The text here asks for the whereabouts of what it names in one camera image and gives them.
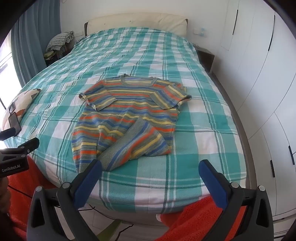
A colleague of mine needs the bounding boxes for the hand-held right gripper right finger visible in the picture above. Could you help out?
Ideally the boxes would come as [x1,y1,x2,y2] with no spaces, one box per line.
[198,159,274,241]

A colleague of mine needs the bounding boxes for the dark wooden nightstand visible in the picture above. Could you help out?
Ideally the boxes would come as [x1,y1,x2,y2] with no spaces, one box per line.
[196,45,215,73]

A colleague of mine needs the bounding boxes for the blue curtain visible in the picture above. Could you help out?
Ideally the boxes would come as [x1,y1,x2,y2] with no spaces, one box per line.
[9,0,62,87]

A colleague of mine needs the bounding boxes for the cream padded headboard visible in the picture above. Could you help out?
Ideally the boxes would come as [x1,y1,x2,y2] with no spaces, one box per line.
[84,13,188,37]

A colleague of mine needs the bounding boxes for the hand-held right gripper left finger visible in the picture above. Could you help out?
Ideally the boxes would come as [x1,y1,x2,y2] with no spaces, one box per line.
[26,159,109,241]

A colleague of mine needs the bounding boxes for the white wardrobe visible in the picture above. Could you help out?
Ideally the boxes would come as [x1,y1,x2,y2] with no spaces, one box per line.
[209,0,296,220]

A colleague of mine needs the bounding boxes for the bed with teal plaid cover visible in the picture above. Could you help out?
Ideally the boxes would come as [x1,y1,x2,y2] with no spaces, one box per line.
[5,27,245,212]

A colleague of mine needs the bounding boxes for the black phone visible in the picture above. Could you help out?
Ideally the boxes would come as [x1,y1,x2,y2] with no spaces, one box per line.
[9,112,22,132]

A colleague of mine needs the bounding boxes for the green plastic object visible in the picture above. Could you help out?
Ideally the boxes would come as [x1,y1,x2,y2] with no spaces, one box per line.
[96,219,122,241]

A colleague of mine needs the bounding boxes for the pile of patterned clothes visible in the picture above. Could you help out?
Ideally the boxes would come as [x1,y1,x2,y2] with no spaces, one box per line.
[45,31,75,55]

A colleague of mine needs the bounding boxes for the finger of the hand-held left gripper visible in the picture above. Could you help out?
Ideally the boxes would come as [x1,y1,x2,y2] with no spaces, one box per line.
[0,128,20,141]
[17,137,40,153]

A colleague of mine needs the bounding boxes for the grey bed frame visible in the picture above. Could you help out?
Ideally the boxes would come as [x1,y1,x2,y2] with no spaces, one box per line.
[209,70,258,202]

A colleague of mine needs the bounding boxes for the striped knit sweater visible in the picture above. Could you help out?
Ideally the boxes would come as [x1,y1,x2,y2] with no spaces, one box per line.
[71,74,192,173]

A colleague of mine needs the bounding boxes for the dark nightstand with clothes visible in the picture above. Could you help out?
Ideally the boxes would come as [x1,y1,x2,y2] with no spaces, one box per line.
[44,44,74,67]

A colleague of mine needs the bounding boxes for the patterned white pillow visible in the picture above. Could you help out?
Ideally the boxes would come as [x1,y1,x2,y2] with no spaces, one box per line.
[0,88,41,132]

